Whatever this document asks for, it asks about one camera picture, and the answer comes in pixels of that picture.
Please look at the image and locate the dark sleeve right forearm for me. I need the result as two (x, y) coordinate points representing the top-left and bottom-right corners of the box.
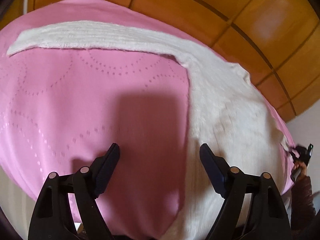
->
(291, 176), (316, 231)

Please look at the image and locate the wooden panelled headboard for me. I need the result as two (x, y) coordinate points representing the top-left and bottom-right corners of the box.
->
(0, 0), (320, 123)

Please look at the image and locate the white knitted sweater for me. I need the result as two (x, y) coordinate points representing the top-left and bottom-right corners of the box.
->
(6, 19), (297, 240)

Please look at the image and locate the pink patterned bed sheet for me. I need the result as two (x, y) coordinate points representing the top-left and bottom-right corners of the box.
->
(0, 0), (296, 240)

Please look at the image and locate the person's right hand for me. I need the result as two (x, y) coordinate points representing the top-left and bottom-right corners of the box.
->
(291, 160), (307, 182)

